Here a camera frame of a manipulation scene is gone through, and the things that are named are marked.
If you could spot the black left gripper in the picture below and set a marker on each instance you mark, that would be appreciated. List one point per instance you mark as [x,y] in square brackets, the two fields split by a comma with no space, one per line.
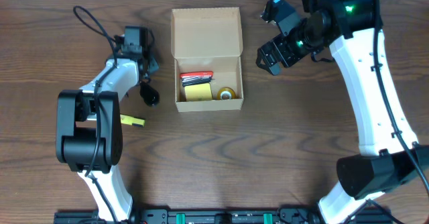
[147,92]

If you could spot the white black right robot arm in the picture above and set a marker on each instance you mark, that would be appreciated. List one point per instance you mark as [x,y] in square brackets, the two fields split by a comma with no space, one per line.
[390,154]

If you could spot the black correction tape dispenser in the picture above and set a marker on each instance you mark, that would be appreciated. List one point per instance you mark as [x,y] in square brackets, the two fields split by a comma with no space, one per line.
[149,95]

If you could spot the red multi-tool pocket knife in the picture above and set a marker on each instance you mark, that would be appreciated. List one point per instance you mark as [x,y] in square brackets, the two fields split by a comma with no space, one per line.
[196,78]

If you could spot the open cardboard box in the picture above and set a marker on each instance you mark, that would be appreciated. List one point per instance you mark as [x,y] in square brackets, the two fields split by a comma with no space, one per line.
[208,39]

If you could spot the yellow highlighter marker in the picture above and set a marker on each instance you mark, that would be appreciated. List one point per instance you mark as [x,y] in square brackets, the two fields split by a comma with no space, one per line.
[129,120]

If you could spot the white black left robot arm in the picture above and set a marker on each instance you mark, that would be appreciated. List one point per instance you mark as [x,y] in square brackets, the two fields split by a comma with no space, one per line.
[89,137]

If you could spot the yellow adhesive tape roll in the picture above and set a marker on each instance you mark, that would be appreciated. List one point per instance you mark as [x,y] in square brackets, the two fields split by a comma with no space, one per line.
[226,93]

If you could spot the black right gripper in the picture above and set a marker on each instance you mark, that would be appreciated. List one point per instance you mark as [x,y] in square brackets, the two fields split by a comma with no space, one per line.
[275,53]

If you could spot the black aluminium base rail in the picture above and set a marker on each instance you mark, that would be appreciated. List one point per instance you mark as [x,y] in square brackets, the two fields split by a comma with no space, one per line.
[221,216]

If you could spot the yellow sticky note pad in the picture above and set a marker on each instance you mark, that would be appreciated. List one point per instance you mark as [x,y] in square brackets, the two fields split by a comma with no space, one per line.
[200,92]

